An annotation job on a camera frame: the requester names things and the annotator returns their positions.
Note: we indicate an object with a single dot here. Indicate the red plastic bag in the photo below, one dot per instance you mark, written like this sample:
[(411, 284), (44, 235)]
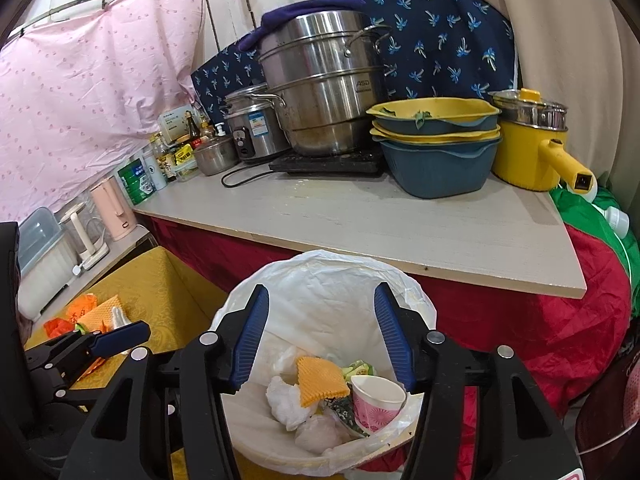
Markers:
[(57, 327)]

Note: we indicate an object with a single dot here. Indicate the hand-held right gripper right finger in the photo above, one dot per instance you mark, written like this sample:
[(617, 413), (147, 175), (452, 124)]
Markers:
[(395, 340)]

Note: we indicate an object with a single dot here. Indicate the beige curtain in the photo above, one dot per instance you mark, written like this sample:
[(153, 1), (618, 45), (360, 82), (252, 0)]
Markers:
[(565, 35)]

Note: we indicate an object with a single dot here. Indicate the yellow patterned tablecloth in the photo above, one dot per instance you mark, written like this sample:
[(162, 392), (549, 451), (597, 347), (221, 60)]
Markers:
[(160, 280)]

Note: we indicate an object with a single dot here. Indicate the purple cloth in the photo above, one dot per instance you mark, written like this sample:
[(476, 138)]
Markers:
[(280, 20)]

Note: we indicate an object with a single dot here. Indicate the pink dotted cloth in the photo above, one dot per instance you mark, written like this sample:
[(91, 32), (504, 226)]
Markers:
[(90, 85)]

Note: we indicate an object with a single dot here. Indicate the orange plastic bag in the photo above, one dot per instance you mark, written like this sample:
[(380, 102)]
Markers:
[(85, 307)]

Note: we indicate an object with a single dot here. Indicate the black induction cooker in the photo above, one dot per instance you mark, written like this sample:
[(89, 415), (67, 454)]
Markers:
[(330, 164)]

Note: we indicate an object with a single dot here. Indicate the pink electric kettle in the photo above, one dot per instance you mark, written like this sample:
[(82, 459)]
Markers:
[(112, 210)]

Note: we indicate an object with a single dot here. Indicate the white tissue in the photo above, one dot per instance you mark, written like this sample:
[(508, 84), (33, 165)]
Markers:
[(285, 402)]

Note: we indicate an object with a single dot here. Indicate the green cloth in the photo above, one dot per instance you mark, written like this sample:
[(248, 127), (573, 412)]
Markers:
[(580, 215)]

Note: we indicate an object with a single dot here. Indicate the clear plastic bag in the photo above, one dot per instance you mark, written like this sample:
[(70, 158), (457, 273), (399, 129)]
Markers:
[(120, 317), (317, 435)]

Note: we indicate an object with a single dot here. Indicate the white and green box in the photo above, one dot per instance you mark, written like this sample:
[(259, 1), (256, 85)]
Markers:
[(175, 120)]

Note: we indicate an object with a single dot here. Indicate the small steel pot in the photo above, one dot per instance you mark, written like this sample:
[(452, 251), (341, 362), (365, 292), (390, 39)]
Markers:
[(215, 157)]

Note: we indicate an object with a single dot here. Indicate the dark green snack packet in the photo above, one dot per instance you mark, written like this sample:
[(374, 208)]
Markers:
[(340, 407)]

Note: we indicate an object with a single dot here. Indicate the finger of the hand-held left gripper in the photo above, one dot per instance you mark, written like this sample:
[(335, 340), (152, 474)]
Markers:
[(120, 335), (70, 387)]

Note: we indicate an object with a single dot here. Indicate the large steel steamer pot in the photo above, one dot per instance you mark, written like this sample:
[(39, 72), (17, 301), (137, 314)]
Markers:
[(320, 90)]

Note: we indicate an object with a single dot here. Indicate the pink floral paper cup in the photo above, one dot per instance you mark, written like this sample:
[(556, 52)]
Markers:
[(372, 410)]

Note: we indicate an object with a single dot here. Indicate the yellow-green printed plastic bag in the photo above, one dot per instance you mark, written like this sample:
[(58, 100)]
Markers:
[(357, 367)]

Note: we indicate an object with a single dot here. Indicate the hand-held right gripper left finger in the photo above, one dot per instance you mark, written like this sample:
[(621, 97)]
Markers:
[(250, 340)]

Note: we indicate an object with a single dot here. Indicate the brown sauce bottle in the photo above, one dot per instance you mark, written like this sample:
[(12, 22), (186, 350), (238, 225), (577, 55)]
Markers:
[(192, 130)]

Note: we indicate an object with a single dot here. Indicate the white plastic bottle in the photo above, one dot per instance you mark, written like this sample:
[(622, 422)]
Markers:
[(616, 221), (600, 186)]

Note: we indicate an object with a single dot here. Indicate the steel rice cooker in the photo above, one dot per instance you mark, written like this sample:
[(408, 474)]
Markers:
[(255, 130)]

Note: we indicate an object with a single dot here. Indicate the white dish rack clear lid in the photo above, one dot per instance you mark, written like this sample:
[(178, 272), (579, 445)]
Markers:
[(45, 265)]

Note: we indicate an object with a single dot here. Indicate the pump bottle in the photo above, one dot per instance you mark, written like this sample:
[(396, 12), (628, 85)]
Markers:
[(218, 131)]

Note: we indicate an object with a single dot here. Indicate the white power plug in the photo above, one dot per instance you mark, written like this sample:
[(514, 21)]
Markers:
[(76, 270)]

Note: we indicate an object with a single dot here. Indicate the green can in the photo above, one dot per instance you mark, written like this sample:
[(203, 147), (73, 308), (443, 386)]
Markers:
[(135, 180)]

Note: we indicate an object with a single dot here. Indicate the clear food container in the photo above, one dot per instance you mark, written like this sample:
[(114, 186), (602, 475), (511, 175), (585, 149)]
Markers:
[(189, 170)]

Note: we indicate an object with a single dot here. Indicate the navy printed cloth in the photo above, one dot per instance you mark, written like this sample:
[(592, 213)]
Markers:
[(440, 25)]

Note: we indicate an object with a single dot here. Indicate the white electric kettle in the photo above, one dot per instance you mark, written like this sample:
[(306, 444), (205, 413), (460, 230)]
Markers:
[(82, 232)]

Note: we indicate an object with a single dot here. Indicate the green vegetable leaves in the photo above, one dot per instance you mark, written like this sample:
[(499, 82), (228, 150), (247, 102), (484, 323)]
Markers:
[(420, 117)]

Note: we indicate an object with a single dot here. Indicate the yellow electric pot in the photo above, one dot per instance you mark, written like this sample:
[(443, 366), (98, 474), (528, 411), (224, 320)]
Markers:
[(520, 155)]

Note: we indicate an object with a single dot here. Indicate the white lined trash bin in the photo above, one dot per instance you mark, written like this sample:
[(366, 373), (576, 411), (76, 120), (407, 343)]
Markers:
[(320, 300)]

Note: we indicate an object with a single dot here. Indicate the blue and yellow basin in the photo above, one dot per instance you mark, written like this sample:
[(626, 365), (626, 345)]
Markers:
[(450, 122), (435, 170), (435, 136)]

